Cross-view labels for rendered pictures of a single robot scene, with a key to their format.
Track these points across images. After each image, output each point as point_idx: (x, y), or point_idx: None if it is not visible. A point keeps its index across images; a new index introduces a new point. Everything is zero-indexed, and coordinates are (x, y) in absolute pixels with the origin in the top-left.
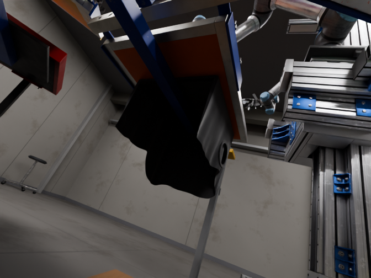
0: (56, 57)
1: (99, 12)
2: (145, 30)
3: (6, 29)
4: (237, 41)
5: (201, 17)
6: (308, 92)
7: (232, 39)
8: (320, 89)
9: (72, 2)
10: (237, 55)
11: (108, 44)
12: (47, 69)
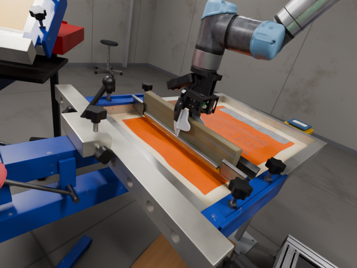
0: (56, 49)
1: (54, 17)
2: (113, 189)
3: (0, 81)
4: (330, 7)
5: (217, 13)
6: None
7: (232, 231)
8: None
9: (16, 22)
10: (258, 204)
11: None
12: (59, 68)
